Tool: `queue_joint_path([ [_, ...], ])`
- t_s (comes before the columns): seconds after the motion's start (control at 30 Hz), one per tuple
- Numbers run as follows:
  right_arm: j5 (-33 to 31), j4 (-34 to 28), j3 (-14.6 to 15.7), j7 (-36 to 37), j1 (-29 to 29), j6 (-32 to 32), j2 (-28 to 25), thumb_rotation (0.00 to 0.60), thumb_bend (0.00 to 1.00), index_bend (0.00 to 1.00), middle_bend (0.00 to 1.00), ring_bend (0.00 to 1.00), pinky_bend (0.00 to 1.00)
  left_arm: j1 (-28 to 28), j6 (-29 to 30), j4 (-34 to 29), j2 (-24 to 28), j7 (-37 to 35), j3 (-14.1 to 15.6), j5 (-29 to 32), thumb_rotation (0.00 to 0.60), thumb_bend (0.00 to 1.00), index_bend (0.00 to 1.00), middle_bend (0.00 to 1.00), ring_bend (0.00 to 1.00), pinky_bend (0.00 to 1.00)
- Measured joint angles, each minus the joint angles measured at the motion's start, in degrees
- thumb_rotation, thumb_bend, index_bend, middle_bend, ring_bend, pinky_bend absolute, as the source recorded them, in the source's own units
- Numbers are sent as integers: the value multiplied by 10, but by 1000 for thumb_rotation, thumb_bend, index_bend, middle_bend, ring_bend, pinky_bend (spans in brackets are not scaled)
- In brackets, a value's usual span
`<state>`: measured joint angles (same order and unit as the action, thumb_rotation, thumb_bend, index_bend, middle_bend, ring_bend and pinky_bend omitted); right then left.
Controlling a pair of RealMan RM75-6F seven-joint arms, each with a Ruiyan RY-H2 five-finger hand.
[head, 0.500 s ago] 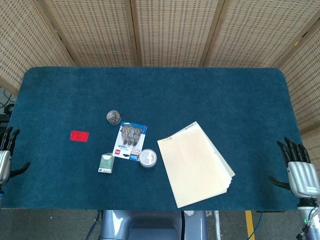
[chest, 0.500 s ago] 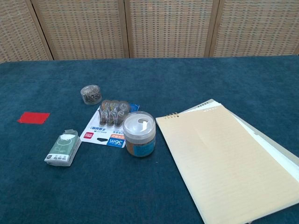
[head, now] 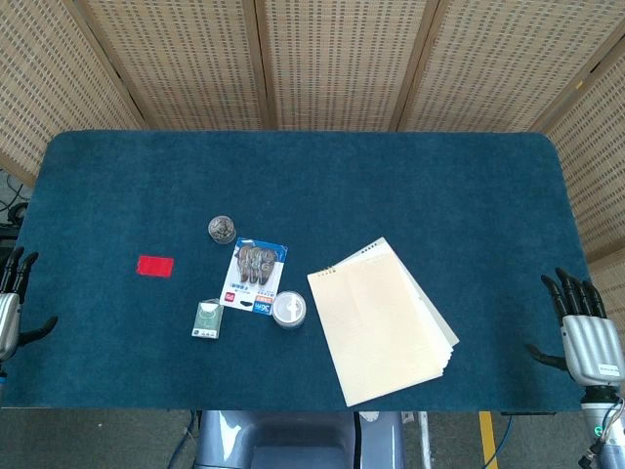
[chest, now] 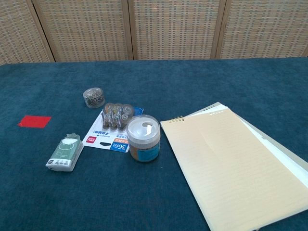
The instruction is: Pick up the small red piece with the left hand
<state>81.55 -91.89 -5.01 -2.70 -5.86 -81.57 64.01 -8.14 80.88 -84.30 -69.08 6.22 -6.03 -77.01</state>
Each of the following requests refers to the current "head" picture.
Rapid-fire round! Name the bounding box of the blue cable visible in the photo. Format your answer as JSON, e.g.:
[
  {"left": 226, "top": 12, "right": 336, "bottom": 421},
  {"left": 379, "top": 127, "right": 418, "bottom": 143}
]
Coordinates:
[
  {"left": 487, "top": 414, "right": 515, "bottom": 469},
  {"left": 168, "top": 409, "right": 202, "bottom": 469}
]

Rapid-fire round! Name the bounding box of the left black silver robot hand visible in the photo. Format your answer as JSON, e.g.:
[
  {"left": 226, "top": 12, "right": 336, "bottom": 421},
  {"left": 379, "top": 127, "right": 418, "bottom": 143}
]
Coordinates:
[{"left": 0, "top": 246, "right": 59, "bottom": 363}]

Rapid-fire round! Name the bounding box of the red card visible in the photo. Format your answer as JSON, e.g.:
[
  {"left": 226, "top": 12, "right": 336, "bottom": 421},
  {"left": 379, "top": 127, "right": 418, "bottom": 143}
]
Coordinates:
[{"left": 136, "top": 254, "right": 176, "bottom": 278}]

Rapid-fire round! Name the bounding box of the green tissue pack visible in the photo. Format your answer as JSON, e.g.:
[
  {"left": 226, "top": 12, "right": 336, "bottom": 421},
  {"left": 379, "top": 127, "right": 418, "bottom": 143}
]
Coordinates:
[{"left": 190, "top": 297, "right": 224, "bottom": 340}]

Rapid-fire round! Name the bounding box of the black cables and device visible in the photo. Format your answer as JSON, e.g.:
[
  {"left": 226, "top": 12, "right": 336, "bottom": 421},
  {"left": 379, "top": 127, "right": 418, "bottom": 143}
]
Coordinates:
[{"left": 0, "top": 168, "right": 31, "bottom": 265}]

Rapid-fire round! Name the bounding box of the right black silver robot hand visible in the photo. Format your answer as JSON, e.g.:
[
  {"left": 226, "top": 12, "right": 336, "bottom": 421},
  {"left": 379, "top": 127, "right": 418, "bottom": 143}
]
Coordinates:
[{"left": 525, "top": 267, "right": 625, "bottom": 387}]

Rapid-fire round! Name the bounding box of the blue felt table mat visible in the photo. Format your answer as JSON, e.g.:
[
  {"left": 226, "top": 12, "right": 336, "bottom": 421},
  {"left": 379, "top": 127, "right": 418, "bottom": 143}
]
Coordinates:
[{"left": 0, "top": 130, "right": 590, "bottom": 410}]

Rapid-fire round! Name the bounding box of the white table leg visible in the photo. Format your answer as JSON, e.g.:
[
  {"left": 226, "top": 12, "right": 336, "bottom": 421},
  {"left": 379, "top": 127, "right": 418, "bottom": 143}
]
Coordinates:
[{"left": 417, "top": 411, "right": 433, "bottom": 469}]

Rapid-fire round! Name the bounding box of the woven bamboo folding screen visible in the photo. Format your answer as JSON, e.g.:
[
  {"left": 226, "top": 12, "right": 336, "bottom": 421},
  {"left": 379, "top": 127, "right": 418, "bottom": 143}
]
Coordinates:
[{"left": 0, "top": 0, "right": 625, "bottom": 304}]

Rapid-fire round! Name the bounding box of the clear round paper clip box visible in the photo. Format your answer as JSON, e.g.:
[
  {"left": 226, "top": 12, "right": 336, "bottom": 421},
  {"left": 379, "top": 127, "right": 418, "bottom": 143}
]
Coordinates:
[{"left": 207, "top": 215, "right": 238, "bottom": 244}]

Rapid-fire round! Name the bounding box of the white loose-leaf pad grey backing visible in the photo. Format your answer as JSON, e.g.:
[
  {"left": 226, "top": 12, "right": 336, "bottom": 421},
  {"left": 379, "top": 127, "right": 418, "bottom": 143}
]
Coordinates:
[{"left": 358, "top": 236, "right": 461, "bottom": 353}]

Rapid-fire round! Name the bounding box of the blue blister pack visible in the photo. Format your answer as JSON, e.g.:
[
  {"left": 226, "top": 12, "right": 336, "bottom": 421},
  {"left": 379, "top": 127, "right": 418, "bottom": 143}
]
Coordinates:
[{"left": 219, "top": 237, "right": 289, "bottom": 318}]

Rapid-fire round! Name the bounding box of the yellow floor tape strip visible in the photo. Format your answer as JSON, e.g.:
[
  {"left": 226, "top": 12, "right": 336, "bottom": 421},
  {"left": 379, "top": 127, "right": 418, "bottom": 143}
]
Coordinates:
[{"left": 479, "top": 411, "right": 500, "bottom": 469}]

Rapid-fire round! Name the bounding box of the cream spiral notepad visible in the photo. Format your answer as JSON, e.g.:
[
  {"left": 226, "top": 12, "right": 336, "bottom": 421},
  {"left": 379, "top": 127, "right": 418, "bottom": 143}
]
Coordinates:
[{"left": 307, "top": 253, "right": 455, "bottom": 407}]

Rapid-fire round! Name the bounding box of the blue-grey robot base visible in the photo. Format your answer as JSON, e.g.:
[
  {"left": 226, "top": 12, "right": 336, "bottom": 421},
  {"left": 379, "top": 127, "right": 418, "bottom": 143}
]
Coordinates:
[{"left": 193, "top": 409, "right": 406, "bottom": 469}]

